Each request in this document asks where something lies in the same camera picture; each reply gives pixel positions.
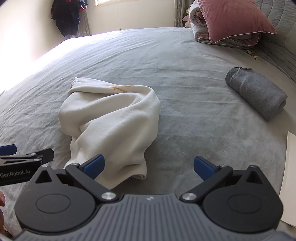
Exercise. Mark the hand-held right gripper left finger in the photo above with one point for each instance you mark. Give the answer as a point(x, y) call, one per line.
point(94, 165)

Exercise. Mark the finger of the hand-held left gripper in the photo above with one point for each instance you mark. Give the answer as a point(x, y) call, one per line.
point(8, 149)
point(39, 155)

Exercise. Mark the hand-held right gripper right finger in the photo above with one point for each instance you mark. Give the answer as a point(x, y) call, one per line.
point(203, 167)

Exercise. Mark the white t-shirt orange print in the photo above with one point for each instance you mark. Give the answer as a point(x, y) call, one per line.
point(111, 120)

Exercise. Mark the person's left hand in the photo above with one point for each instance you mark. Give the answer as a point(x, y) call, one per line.
point(1, 199)

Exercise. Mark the bed with grey sheet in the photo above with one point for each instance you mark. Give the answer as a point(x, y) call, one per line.
point(185, 115)

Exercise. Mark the white paper sheet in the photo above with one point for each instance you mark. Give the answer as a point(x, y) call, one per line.
point(290, 185)

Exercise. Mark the small beige ornament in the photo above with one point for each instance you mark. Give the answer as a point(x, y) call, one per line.
point(252, 55)

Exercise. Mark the grey curtain behind jacket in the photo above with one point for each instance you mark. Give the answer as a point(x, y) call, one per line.
point(84, 25)

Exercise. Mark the dark hanging jacket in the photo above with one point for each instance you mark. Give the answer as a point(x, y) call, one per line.
point(67, 18)

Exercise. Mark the small pink pillow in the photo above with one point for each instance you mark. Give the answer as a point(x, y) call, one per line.
point(186, 21)

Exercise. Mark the folded grey pink quilt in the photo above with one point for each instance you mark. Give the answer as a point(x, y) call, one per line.
point(196, 17)

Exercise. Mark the large pink velvet pillow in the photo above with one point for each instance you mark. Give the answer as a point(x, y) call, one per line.
point(231, 18)

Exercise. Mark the green patterned soft toy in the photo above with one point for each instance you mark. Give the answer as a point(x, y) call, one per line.
point(187, 10)

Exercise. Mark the grey curtain beside pillows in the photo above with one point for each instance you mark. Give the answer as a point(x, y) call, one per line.
point(182, 9)

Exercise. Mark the grey quilted headboard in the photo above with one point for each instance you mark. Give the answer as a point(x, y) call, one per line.
point(284, 23)

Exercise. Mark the window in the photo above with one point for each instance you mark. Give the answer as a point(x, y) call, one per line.
point(129, 1)

